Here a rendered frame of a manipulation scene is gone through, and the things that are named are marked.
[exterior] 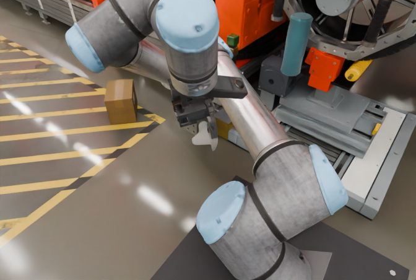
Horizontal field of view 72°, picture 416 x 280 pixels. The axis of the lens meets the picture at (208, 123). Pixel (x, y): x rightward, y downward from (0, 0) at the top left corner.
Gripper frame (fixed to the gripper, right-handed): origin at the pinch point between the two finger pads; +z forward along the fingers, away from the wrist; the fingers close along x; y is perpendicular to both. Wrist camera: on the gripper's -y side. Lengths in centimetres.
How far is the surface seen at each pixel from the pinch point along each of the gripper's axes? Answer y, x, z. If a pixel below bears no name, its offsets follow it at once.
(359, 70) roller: -74, -24, 36
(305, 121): -59, -23, 73
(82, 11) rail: 57, -178, 97
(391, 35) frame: -77, -24, 16
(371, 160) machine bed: -82, 6, 74
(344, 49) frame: -68, -32, 29
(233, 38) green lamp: -24, -48, 24
